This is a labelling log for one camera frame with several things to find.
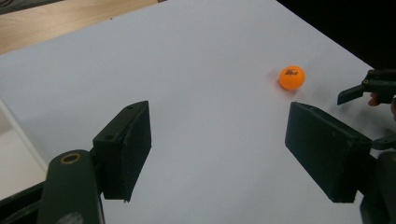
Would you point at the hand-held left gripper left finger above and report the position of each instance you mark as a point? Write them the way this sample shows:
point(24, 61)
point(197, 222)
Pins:
point(124, 152)

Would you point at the wooden table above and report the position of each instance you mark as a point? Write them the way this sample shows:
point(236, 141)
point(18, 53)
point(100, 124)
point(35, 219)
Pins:
point(46, 25)

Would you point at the orange ping-pong ball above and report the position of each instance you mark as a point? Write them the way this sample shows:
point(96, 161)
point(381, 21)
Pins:
point(291, 78)

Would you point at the white plastic container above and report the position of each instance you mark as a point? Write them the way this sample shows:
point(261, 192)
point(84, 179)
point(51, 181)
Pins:
point(15, 161)

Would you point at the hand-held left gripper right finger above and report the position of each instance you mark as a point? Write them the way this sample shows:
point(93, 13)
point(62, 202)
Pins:
point(323, 149)

